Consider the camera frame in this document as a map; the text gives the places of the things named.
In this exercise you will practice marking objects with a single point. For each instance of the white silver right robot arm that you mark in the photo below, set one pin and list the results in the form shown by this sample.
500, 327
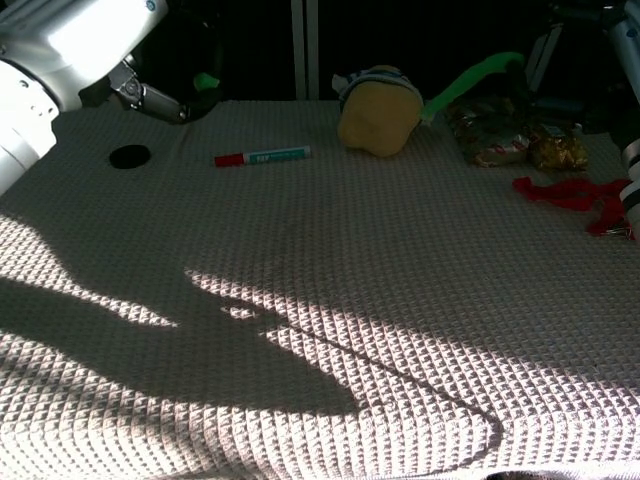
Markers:
632, 200

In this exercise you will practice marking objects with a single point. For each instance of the black round disc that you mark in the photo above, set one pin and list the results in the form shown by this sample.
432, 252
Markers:
129, 156

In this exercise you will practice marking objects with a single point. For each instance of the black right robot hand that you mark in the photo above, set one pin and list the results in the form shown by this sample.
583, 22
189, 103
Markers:
575, 115

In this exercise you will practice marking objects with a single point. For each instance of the red capped teal marker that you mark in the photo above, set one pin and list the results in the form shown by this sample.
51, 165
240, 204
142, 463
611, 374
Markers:
262, 157

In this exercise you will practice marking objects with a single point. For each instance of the yellow plush toy striped hat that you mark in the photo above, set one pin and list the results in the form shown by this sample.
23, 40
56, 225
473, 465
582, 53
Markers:
377, 117

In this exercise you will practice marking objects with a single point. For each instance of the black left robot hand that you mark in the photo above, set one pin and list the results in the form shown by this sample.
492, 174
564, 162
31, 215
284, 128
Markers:
160, 102

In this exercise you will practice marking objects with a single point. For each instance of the white frame post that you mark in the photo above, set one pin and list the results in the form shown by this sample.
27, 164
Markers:
305, 50

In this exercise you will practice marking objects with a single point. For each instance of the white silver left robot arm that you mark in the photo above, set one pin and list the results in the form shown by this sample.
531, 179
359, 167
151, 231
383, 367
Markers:
55, 55

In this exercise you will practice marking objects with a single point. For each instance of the clear snack package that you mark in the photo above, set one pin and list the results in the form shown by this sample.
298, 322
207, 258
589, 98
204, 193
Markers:
487, 135

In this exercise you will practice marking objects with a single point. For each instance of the red cloth ribbon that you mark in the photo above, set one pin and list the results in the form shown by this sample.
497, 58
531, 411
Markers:
575, 192

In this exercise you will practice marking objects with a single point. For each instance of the grey metal frame post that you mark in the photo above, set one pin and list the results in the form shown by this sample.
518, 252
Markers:
542, 55

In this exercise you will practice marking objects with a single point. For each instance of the green curved strip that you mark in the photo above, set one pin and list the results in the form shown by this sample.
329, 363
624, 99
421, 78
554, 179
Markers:
465, 80

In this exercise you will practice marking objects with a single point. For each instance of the golden foil snack package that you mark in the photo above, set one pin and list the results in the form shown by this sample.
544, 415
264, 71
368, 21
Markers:
557, 150

